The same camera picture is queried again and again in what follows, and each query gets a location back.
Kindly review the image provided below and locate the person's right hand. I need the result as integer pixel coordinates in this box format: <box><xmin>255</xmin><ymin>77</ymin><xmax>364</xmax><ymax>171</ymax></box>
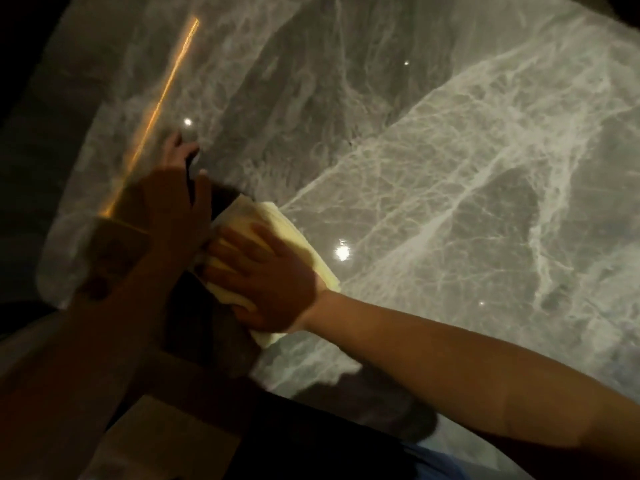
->
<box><xmin>201</xmin><ymin>224</ymin><xmax>328</xmax><ymax>334</ymax></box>

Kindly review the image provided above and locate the person's left hand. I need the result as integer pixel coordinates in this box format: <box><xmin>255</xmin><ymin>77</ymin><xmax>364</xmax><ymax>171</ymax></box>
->
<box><xmin>117</xmin><ymin>132</ymin><xmax>216</xmax><ymax>275</ymax></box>

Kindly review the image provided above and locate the yellow cleaning cloth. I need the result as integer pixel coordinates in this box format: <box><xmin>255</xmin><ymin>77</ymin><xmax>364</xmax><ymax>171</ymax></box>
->
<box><xmin>201</xmin><ymin>194</ymin><xmax>342</xmax><ymax>349</ymax></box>

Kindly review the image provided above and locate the dark brown object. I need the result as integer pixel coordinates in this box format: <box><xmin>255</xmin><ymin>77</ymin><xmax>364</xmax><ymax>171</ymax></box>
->
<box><xmin>162</xmin><ymin>147</ymin><xmax>264</xmax><ymax>379</ymax></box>

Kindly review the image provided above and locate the person's right forearm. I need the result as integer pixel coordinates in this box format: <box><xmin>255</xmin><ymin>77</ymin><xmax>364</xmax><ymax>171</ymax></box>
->
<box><xmin>302</xmin><ymin>290</ymin><xmax>640</xmax><ymax>465</ymax></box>

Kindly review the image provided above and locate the person's left forearm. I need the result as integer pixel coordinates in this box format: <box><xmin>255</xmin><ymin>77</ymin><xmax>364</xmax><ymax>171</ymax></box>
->
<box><xmin>0</xmin><ymin>245</ymin><xmax>201</xmax><ymax>480</ymax></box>

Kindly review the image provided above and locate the person's dark shirt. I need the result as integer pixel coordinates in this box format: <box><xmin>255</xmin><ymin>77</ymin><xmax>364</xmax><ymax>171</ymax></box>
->
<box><xmin>220</xmin><ymin>387</ymin><xmax>640</xmax><ymax>480</ymax></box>

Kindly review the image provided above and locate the tan wooden furniture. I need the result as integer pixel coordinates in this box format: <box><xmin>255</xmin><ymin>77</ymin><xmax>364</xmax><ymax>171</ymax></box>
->
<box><xmin>80</xmin><ymin>395</ymin><xmax>243</xmax><ymax>480</ymax></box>

